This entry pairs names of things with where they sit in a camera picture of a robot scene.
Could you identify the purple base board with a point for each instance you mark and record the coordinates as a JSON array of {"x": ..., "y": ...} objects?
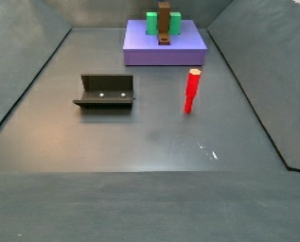
[{"x": 142, "y": 50}]

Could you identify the left green block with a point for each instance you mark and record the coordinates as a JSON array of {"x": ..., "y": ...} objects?
[{"x": 151, "y": 23}]

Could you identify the green block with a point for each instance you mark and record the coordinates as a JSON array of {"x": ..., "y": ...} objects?
[
  {"x": 151, "y": 23},
  {"x": 174, "y": 23}
]

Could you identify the brown L-shaped block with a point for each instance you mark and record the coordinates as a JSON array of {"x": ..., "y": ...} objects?
[{"x": 163, "y": 22}]

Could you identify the red hexagonal peg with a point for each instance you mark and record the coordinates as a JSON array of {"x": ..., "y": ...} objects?
[{"x": 193, "y": 78}]

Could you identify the black angled bracket holder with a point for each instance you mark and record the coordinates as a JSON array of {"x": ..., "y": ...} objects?
[{"x": 106, "y": 90}]

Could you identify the right green block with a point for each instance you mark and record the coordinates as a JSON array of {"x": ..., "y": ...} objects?
[{"x": 174, "y": 23}]

